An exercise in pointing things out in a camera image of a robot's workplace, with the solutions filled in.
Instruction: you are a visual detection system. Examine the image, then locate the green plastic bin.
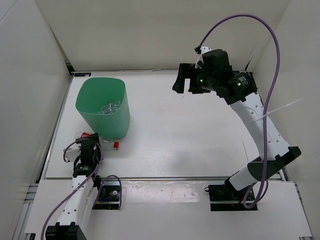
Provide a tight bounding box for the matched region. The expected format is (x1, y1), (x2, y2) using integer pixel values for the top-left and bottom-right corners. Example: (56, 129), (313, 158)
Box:
(75, 77), (131, 140)

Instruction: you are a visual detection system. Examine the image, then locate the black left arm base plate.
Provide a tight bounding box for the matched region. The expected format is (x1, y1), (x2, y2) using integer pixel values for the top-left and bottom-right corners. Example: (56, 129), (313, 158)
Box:
(92, 180), (122, 210)

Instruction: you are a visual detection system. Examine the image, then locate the clear bottle blue cap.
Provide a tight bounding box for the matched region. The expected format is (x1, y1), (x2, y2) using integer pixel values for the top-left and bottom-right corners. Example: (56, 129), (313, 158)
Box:
(110, 100), (122, 114)

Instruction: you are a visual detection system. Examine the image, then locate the clear bottle blue white label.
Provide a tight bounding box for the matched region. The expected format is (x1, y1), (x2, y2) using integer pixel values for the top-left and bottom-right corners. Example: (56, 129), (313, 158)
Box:
(99, 103), (112, 115)

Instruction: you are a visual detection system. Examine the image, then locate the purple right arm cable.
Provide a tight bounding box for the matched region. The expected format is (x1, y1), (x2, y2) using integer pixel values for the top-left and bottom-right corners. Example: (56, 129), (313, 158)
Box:
(193, 14), (281, 209)

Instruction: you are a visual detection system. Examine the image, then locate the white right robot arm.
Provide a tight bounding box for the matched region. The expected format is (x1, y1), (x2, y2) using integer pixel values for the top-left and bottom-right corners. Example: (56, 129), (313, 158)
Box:
(172, 47), (302, 200)

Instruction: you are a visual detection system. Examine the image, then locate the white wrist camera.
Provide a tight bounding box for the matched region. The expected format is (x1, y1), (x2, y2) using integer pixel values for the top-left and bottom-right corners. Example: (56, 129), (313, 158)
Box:
(63, 147), (80, 163)
(194, 46), (212, 69)

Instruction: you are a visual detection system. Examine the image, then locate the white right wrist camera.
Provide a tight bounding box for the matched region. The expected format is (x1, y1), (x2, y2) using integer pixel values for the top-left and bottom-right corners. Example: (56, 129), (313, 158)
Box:
(194, 46), (212, 69)

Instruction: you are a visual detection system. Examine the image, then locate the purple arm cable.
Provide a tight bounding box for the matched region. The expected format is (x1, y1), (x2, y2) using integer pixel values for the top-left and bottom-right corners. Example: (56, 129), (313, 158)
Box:
(193, 14), (281, 209)
(41, 141), (123, 240)

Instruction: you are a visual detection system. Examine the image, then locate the clear bottle red label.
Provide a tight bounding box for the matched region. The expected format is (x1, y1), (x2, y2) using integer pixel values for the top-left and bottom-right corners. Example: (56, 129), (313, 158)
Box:
(75, 132), (120, 151)

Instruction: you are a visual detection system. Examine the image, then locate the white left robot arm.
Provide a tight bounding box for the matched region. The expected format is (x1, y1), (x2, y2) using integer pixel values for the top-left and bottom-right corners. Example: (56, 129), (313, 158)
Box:
(40, 133), (105, 240)

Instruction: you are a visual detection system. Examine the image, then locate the aluminium table frame rail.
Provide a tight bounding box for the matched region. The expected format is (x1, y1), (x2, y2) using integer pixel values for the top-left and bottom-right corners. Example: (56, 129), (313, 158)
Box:
(243, 71), (288, 182)

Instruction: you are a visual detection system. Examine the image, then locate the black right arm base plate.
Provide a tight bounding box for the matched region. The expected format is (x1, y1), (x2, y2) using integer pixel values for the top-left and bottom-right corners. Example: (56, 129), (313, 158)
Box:
(204, 184), (258, 212)

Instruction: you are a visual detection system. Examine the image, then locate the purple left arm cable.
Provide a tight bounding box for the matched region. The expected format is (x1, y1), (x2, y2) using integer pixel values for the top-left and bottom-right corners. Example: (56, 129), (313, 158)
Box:
(41, 141), (123, 240)

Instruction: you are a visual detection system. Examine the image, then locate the clear Pepsi bottle black cap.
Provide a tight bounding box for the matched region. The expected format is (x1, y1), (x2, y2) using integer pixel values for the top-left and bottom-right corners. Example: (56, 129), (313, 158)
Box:
(100, 101), (121, 115)

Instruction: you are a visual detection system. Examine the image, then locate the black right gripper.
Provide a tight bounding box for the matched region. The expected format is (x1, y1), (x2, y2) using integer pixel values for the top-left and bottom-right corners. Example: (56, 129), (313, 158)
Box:
(172, 64), (218, 95)

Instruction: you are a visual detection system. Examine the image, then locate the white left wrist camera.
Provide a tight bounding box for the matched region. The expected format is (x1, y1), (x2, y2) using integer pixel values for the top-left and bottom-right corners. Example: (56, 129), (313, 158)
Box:
(63, 147), (80, 163)

